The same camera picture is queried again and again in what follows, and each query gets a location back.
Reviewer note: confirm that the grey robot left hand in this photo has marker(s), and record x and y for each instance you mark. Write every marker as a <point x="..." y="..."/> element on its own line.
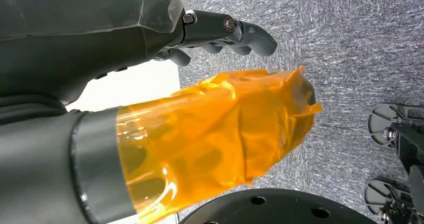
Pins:
<point x="82" y="33"/>

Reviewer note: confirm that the grey caster wheel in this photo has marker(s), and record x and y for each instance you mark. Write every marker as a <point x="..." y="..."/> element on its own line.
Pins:
<point x="379" y="124"/>
<point x="376" y="196"/>

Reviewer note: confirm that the black caster frame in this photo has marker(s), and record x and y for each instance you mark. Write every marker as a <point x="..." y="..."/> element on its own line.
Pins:
<point x="409" y="149"/>

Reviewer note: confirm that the black round base plate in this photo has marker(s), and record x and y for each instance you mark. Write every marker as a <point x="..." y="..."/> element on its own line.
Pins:
<point x="285" y="209"/>

